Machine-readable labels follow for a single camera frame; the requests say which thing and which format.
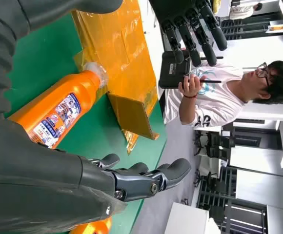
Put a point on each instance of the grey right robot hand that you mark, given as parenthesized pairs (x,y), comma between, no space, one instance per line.
(34,181)

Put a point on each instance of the person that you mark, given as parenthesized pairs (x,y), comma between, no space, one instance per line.
(217,97)
(241,11)

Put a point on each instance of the black equipment stand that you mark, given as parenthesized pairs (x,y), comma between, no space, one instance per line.
(214,145)

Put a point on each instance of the white table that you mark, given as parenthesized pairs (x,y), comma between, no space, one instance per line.
(153,38)

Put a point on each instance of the black glasses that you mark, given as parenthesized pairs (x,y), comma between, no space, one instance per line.
(262,73)

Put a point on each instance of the yellow taped cardboard box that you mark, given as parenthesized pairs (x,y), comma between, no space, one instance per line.
(122,48)

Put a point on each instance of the white desk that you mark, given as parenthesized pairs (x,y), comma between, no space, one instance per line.
(265,111)

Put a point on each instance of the black shelf rack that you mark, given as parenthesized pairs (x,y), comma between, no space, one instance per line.
(229,193)

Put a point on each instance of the green table mat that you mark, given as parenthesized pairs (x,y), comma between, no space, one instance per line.
(46,55)

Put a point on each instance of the white tray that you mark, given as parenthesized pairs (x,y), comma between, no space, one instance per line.
(277,27)

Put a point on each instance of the white box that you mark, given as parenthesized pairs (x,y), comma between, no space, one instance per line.
(188,219)

